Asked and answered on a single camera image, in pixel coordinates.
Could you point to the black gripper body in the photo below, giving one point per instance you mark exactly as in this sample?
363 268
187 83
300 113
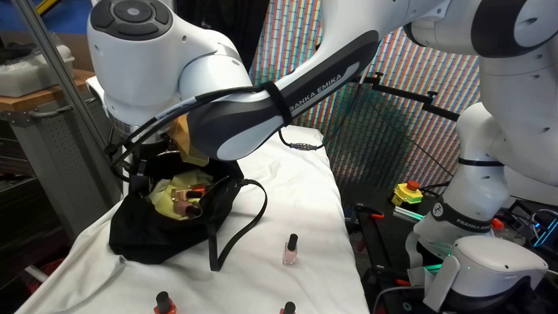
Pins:
148 155

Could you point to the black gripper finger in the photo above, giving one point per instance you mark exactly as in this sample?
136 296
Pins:
141 183

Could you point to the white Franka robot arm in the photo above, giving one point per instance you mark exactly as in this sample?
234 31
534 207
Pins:
145 57

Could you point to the yellow cloth bag lining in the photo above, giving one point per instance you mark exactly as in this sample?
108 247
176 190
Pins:
162 202

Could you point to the pale pink nail polish bottle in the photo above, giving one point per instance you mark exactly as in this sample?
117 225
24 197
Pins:
289 253

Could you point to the grey cabinet wooden top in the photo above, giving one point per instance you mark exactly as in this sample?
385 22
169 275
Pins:
52 162

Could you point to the grey metal strut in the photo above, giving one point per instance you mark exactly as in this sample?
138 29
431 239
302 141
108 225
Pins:
47 52

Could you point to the white plastic bin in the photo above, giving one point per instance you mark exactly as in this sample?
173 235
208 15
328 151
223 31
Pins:
26 75

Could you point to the white tablecloth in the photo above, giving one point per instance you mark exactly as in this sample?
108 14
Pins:
244 289

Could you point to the yellow emergency stop button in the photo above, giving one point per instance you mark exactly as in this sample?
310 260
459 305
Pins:
406 192

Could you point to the small teal box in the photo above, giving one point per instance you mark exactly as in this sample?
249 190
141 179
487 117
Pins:
410 213

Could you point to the tan wrist camera mount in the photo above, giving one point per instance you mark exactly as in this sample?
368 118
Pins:
187 139

